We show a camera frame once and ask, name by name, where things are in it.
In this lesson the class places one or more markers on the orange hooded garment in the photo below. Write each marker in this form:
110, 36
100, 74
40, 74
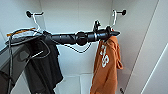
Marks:
106, 66

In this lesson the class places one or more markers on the black garment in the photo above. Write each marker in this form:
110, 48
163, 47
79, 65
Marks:
43, 71

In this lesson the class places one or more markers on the orange hanger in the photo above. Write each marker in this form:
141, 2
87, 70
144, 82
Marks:
20, 32

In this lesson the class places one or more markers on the white plastic hanger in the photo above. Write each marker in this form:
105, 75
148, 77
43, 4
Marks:
37, 23
114, 18

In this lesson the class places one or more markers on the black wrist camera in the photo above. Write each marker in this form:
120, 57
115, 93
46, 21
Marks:
96, 24

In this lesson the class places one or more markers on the tall white wardrobe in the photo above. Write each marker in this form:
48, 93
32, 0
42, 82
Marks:
76, 13

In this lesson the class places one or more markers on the black rail bracket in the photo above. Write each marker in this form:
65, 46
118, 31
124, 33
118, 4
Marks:
122, 12
30, 14

